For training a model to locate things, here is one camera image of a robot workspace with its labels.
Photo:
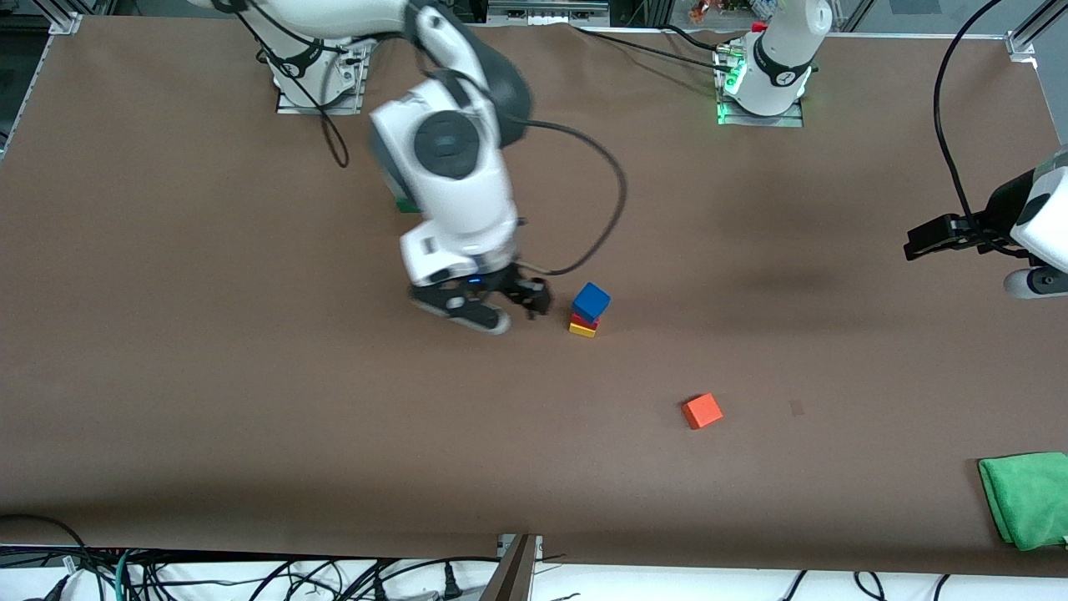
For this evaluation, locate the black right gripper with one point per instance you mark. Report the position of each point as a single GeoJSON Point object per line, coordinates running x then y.
{"type": "Point", "coordinates": [519, 290]}

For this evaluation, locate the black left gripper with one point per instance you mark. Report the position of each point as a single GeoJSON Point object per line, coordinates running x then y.
{"type": "Point", "coordinates": [1000, 208]}

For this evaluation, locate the red wooden block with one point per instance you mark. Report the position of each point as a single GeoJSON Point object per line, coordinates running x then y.
{"type": "Point", "coordinates": [584, 320]}

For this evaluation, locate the blue wooden block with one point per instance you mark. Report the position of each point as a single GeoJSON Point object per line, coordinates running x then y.
{"type": "Point", "coordinates": [591, 302]}

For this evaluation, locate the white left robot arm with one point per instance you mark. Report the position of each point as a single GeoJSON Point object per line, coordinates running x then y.
{"type": "Point", "coordinates": [780, 58]}

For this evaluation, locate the yellow wooden block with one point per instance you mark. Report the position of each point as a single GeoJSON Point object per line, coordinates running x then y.
{"type": "Point", "coordinates": [582, 330]}

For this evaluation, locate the green wooden block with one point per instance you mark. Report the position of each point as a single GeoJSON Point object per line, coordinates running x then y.
{"type": "Point", "coordinates": [407, 207]}

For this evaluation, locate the brown table cover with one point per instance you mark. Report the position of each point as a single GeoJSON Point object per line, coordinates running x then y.
{"type": "Point", "coordinates": [517, 476]}

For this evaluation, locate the orange wooden block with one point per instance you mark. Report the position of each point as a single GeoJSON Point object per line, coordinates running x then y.
{"type": "Point", "coordinates": [702, 411]}

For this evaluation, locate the green microfibre cloth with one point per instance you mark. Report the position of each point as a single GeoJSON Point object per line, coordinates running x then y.
{"type": "Point", "coordinates": [1030, 499]}

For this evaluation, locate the black power plug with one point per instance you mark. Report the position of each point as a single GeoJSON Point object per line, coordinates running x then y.
{"type": "Point", "coordinates": [451, 583]}

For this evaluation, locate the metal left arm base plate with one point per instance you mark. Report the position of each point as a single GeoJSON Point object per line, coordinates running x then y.
{"type": "Point", "coordinates": [763, 121]}

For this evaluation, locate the silver table corner bracket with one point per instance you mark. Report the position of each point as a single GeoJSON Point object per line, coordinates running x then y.
{"type": "Point", "coordinates": [1021, 46]}
{"type": "Point", "coordinates": [65, 23]}

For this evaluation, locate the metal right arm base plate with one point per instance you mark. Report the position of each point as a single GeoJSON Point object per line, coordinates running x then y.
{"type": "Point", "coordinates": [355, 92]}

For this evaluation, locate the aluminium profile post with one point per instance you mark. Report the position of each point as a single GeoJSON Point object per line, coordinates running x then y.
{"type": "Point", "coordinates": [513, 572]}

